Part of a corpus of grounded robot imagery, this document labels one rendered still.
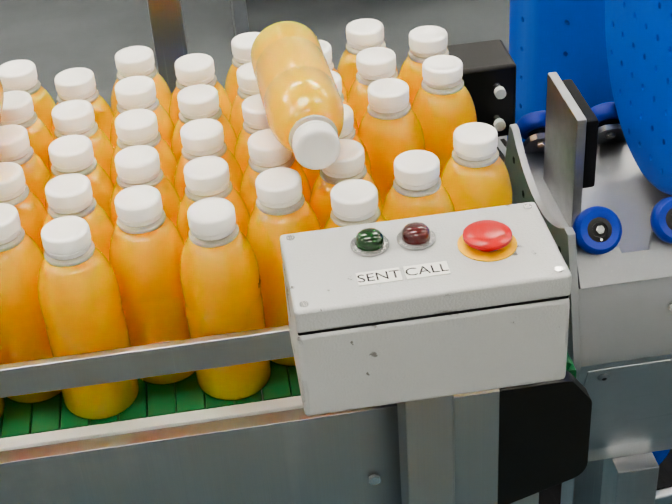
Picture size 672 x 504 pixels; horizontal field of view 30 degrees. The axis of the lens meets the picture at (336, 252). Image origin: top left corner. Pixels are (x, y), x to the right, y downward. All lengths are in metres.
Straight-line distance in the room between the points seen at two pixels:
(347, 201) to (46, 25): 3.13
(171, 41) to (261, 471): 0.59
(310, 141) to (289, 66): 0.09
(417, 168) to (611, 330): 0.29
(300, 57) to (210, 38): 2.76
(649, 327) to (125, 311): 0.50
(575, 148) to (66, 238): 0.48
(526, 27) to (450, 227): 0.75
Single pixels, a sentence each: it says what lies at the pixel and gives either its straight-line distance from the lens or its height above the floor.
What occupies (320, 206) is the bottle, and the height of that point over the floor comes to 1.04.
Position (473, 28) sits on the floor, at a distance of 3.81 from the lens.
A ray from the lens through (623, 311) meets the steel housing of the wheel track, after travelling 1.23.
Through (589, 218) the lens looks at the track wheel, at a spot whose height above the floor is 0.98.
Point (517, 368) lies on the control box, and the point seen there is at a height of 1.02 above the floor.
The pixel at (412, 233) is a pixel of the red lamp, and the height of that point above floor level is 1.11.
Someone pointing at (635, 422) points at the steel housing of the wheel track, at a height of 0.70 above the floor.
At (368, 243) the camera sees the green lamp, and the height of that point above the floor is 1.11.
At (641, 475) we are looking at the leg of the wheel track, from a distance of 1.44.
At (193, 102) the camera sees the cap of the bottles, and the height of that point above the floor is 1.08.
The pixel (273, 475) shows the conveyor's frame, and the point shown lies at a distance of 1.13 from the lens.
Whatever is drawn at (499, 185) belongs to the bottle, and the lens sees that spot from 1.11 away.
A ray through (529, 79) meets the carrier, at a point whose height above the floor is 0.85.
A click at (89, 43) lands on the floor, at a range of 3.94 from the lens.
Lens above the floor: 1.64
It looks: 35 degrees down
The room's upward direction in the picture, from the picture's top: 4 degrees counter-clockwise
